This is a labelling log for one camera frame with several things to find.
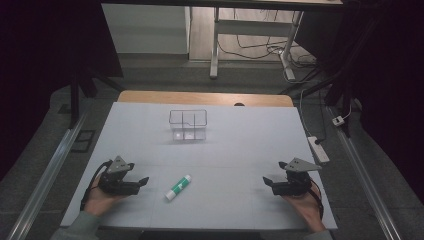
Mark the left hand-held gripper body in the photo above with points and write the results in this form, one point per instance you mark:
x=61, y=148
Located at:
x=115, y=181

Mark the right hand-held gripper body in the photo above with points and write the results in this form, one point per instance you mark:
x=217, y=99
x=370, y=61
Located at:
x=295, y=181

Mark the green and white glue stick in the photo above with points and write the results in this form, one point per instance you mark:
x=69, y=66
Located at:
x=178, y=187

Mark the clear plastic organizer box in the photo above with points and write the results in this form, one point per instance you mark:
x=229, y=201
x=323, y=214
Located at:
x=187, y=125

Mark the person's left hand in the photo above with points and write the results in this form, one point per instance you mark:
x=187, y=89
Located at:
x=100, y=200

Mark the person's right hand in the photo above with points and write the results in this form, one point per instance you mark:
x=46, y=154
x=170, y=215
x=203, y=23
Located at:
x=308, y=208

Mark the white power strip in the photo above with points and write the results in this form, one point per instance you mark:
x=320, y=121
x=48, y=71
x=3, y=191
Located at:
x=318, y=150

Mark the white table cover sheet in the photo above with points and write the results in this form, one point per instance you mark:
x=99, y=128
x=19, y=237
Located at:
x=233, y=160

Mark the black floor box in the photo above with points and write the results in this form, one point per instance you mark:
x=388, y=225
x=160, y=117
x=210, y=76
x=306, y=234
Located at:
x=83, y=140

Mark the small white adapter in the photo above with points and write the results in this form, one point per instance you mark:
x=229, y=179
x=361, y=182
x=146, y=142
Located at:
x=338, y=120

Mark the black table grommet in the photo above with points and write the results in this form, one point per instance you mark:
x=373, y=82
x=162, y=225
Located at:
x=239, y=104

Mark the black metal stand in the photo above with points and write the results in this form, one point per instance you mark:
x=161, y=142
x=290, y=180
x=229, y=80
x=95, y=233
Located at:
x=75, y=96

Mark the wooden table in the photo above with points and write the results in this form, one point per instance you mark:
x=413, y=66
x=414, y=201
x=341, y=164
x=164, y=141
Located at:
x=200, y=98

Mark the black curtain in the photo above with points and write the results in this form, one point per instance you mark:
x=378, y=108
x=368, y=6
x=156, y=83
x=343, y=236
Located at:
x=390, y=83
x=40, y=66

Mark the aluminium rail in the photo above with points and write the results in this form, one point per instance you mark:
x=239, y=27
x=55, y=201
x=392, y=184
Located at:
x=363, y=173
x=46, y=180

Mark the white desk frame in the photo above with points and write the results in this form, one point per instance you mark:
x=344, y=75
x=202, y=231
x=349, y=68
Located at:
x=253, y=28

